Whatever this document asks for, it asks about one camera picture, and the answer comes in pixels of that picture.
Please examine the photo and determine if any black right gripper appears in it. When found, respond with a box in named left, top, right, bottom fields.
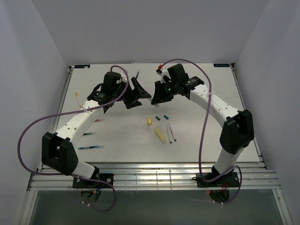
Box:
left=152, top=80, right=179, bottom=105

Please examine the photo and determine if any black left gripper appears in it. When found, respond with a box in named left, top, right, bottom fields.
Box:
left=112, top=77, right=151, bottom=109

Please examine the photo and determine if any yellow highlighter cap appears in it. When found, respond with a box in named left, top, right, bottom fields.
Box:
left=147, top=117, right=152, bottom=125

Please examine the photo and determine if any teal capped white marker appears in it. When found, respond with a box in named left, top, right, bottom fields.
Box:
left=166, top=124, right=172, bottom=144

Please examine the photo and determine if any yellow highlighter pen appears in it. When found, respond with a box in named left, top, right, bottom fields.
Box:
left=154, top=128, right=167, bottom=144

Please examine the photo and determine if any green capped white marker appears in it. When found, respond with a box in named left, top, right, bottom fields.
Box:
left=168, top=123, right=177, bottom=142

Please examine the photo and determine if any yellow capped white marker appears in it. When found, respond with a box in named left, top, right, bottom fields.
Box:
left=75, top=92, right=83, bottom=108

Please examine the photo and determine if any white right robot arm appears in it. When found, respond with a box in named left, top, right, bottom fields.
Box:
left=151, top=64, right=255, bottom=186

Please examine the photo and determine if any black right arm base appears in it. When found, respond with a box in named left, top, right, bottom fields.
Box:
left=192, top=172, right=240, bottom=188

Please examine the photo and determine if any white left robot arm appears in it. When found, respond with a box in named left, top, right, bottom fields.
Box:
left=42, top=72, right=151, bottom=188

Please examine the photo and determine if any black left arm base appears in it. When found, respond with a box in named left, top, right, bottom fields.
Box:
left=72, top=173, right=114, bottom=189

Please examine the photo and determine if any blue gel pen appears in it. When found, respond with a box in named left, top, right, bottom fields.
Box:
left=78, top=145, right=105, bottom=150

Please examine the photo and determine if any blue corner label right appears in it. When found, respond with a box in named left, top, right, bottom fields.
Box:
left=213, top=63, right=230, bottom=68

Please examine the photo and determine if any blue corner label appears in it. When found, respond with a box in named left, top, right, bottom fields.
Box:
left=213, top=63, right=230, bottom=68
left=74, top=64, right=90, bottom=69

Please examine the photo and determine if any blue corner label left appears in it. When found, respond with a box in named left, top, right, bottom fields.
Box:
left=74, top=64, right=90, bottom=69

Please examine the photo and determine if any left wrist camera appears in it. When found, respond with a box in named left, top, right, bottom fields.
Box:
left=120, top=71, right=128, bottom=83

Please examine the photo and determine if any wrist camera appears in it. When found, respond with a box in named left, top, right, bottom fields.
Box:
left=120, top=71, right=128, bottom=83
left=156, top=65, right=170, bottom=79

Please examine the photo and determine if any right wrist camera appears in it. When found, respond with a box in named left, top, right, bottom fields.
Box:
left=156, top=65, right=170, bottom=79

